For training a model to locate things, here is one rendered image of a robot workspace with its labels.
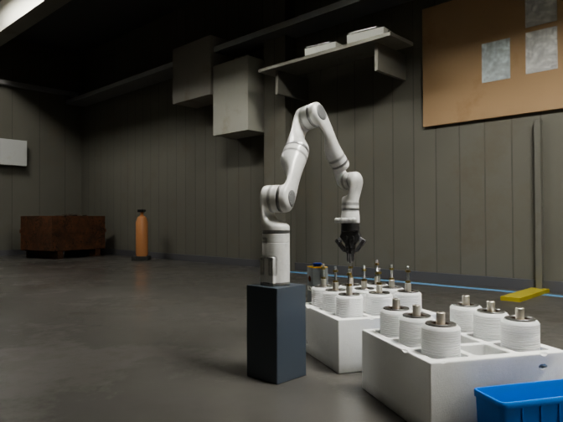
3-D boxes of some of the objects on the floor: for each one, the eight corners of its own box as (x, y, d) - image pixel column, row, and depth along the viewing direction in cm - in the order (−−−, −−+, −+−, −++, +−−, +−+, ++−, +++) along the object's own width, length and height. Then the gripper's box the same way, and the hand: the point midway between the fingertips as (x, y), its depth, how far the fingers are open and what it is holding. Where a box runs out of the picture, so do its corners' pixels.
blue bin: (503, 460, 112) (502, 403, 112) (471, 439, 122) (471, 388, 122) (615, 444, 119) (614, 391, 120) (575, 425, 130) (575, 377, 130)
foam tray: (431, 440, 122) (430, 362, 122) (362, 388, 159) (361, 329, 160) (568, 422, 132) (567, 351, 132) (472, 378, 169) (472, 321, 170)
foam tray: (338, 374, 174) (338, 320, 174) (298, 347, 211) (298, 302, 211) (439, 363, 186) (438, 313, 186) (384, 340, 223) (384, 297, 223)
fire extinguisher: (157, 259, 669) (157, 209, 670) (137, 261, 649) (137, 208, 650) (144, 259, 689) (144, 209, 690) (126, 259, 669) (126, 209, 670)
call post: (312, 342, 219) (312, 268, 220) (307, 338, 226) (306, 266, 226) (328, 341, 221) (327, 267, 222) (322, 337, 228) (322, 265, 228)
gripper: (369, 221, 211) (369, 262, 210) (337, 221, 216) (337, 261, 216) (364, 221, 204) (364, 264, 204) (331, 221, 210) (331, 263, 209)
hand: (350, 258), depth 210 cm, fingers closed
